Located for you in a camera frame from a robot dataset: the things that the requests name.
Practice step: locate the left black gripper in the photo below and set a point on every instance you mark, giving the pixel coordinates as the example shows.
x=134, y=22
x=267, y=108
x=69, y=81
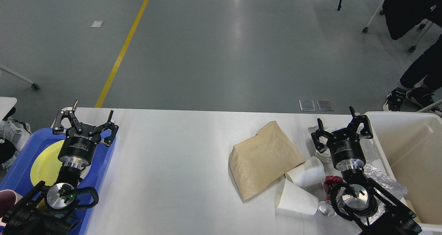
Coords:
x=80, y=147

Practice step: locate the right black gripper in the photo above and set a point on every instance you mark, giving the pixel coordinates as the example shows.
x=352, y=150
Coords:
x=345, y=149

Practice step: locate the yellow plastic plate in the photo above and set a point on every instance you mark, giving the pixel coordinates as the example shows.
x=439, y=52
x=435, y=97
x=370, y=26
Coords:
x=46, y=167

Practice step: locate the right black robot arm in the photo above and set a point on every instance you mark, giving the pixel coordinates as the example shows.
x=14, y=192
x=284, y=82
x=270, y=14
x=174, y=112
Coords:
x=359, y=198

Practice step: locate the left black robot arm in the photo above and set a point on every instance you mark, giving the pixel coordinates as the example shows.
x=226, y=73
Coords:
x=49, y=209

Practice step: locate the pale green plate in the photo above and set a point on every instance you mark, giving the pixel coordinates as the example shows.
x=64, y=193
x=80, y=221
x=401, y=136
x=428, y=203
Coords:
x=86, y=173

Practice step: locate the small foil wrapper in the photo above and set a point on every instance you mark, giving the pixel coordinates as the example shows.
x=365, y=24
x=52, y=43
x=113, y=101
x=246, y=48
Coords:
x=370, y=151

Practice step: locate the right floor outlet plate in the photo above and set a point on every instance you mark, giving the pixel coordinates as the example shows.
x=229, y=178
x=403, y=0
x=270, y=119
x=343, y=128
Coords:
x=325, y=105

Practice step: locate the floor outlet plate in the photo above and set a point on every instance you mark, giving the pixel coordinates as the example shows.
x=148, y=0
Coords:
x=325, y=105
x=307, y=105

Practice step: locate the upper white paper cup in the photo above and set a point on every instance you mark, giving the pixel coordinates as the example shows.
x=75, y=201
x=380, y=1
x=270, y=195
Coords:
x=308, y=173

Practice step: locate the white paper cup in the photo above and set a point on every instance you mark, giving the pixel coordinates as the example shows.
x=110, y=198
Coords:
x=308, y=173
x=296, y=199

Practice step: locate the left floor outlet plate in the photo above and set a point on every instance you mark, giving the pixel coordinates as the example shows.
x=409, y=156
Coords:
x=307, y=105

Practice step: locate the beige plastic bin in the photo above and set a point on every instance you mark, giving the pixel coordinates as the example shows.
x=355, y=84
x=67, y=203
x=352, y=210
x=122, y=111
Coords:
x=411, y=145

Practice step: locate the crushed red soda can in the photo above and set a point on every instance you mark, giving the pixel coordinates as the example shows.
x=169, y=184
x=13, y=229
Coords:
x=325, y=207

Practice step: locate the silver foil bag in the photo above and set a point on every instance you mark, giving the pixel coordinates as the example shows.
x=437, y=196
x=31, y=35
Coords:
x=396, y=189

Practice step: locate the lower white paper cup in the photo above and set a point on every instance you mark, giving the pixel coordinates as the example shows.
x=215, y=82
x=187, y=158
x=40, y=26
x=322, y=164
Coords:
x=296, y=199

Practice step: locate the white side table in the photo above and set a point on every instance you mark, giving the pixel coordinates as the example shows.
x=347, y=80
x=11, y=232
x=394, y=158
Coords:
x=7, y=104

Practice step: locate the brown paper bag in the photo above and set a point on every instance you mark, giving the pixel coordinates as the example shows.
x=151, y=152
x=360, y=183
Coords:
x=258, y=161

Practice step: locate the person in black clothes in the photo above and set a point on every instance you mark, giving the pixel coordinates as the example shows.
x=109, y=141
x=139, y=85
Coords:
x=419, y=82

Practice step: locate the pink ribbed cup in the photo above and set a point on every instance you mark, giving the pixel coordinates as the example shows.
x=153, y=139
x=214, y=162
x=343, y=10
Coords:
x=8, y=198

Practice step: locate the white rolling chair frame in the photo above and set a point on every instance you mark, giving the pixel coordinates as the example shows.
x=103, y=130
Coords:
x=423, y=27

